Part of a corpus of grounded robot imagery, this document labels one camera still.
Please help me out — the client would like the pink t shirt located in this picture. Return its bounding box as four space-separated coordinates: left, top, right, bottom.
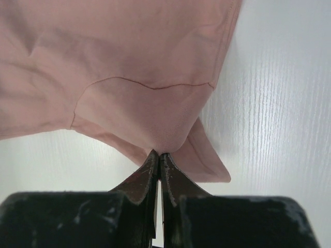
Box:
1 1 242 182

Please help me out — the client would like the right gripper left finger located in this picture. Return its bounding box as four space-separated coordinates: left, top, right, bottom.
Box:
1 151 158 247

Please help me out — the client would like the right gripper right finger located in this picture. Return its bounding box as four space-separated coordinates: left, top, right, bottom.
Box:
159 154 319 247

